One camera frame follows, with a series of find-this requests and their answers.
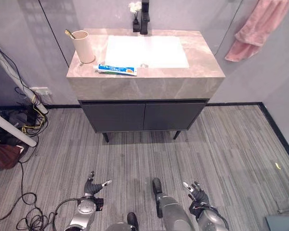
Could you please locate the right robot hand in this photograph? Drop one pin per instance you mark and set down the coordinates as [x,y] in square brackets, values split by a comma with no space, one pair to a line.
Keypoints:
[200,196]

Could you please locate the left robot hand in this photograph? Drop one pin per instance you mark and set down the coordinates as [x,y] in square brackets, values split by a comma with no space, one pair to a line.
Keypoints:
[91,187]

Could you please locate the marble sink counter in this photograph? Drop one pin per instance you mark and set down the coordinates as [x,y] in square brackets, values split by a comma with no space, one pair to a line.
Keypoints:
[144,81]

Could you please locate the beige cylindrical cup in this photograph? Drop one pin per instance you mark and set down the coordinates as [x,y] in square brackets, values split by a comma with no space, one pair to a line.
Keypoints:
[82,47]

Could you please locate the white sink basin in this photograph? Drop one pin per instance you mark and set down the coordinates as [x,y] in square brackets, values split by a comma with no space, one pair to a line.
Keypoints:
[146,51]

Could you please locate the pink towel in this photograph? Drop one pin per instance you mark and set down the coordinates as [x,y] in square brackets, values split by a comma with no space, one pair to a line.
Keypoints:
[257,29]

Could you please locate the silver robot leg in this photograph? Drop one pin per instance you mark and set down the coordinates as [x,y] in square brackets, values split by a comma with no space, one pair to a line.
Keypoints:
[173,213]

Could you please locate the dark robot foot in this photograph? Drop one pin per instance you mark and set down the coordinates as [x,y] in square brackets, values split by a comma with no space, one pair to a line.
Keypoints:
[157,186]
[132,220]

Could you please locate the yellow scrap on floor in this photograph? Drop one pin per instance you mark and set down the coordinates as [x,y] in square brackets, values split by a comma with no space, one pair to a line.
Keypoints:
[277,165]

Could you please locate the grey box corner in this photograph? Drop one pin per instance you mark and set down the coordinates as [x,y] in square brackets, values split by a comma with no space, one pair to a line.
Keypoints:
[282,223]

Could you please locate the dark vanity cabinet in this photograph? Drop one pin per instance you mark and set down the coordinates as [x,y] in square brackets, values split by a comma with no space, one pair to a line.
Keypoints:
[143,116]

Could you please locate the brown bag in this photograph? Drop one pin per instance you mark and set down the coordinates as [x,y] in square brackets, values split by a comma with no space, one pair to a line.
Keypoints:
[4,155]

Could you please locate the white table leg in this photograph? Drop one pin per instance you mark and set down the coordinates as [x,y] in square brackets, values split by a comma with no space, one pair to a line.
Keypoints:
[21,81]
[12,128]

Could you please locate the blue white toothpaste tube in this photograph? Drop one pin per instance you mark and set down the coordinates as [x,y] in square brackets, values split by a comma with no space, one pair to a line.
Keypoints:
[116,69]

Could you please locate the toothbrush with green bristles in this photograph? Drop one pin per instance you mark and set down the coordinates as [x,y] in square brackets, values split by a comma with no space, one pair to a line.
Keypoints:
[69,34]

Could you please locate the black faucet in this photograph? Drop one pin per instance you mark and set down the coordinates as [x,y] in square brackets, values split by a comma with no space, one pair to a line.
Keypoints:
[145,20]

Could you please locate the black vase with white flowers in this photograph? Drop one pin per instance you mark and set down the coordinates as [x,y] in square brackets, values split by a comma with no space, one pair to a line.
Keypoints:
[135,15]

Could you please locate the white wall power strip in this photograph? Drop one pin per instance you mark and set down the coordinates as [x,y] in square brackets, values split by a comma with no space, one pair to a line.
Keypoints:
[42,91]

